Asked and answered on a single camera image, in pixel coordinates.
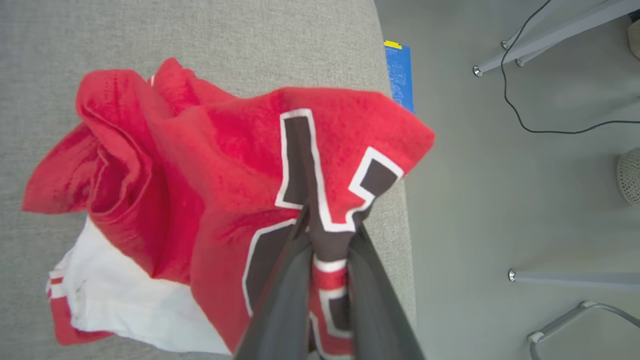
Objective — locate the grey metal stand leg frame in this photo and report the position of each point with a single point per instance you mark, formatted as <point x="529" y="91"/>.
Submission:
<point x="560" y="35"/>

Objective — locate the blue sheet with yellow tape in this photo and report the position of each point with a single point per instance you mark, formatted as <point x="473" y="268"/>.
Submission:
<point x="399" y="75"/>

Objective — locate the grey tubular chair base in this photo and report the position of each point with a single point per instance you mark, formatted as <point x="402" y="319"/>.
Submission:
<point x="555" y="325"/>

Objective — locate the white mesh round object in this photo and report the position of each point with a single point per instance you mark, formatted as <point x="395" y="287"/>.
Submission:
<point x="631" y="177"/>

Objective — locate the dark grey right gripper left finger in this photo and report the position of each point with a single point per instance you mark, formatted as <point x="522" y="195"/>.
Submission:
<point x="285" y="300"/>

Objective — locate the red and white basketball jersey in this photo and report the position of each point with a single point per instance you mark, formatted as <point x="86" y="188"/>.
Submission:
<point x="225" y="165"/>

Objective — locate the grey metal stand leg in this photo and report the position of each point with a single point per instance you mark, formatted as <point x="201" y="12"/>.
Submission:
<point x="575" y="279"/>

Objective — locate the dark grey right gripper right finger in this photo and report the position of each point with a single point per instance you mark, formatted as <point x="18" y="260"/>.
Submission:
<point x="377" y="310"/>

